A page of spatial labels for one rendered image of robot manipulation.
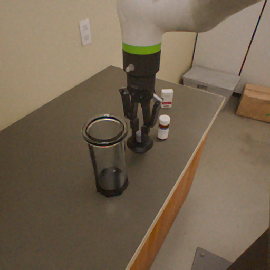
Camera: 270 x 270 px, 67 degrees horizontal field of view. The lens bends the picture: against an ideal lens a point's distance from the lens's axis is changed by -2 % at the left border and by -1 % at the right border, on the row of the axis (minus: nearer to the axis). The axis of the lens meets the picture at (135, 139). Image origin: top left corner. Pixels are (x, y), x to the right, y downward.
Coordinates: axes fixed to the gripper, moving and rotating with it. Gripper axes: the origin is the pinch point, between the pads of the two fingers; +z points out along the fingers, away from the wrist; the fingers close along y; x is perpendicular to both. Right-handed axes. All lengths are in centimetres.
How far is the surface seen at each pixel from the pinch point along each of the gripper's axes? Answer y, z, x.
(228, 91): 5, 74, 185
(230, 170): 36, 104, 102
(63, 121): -36.5, 10.3, -1.4
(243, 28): -5, 21, 229
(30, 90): -57, 3, 1
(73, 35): -57, -13, 31
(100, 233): 6.2, 10.4, -29.3
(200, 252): 36, 103, 20
